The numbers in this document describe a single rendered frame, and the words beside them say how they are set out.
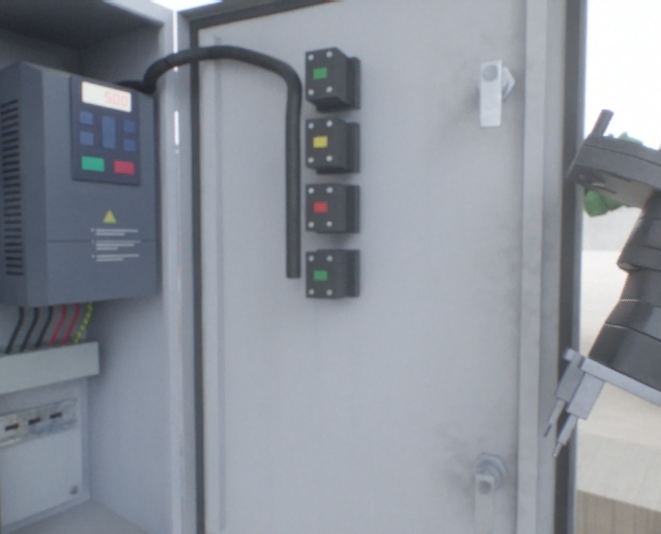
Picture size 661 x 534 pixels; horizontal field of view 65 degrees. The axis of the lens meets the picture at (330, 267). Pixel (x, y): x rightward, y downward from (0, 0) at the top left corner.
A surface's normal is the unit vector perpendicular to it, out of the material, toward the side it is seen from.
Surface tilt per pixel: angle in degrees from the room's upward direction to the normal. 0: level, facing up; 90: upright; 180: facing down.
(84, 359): 90
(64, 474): 90
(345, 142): 90
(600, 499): 90
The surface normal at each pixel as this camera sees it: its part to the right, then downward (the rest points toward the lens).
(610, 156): -0.59, -0.22
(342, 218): 0.91, 0.02
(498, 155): -0.41, 0.05
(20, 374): 0.80, 0.03
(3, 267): -0.60, 0.04
